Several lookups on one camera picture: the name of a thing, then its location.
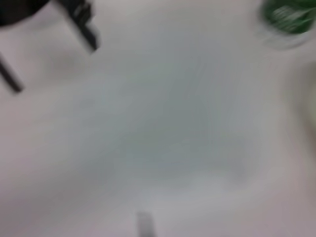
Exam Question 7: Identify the clear water bottle green label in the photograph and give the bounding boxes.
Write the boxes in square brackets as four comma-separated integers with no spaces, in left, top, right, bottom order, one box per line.
[256,0,316,50]

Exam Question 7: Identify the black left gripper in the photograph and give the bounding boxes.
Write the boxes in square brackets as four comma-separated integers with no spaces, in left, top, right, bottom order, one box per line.
[0,0,102,94]

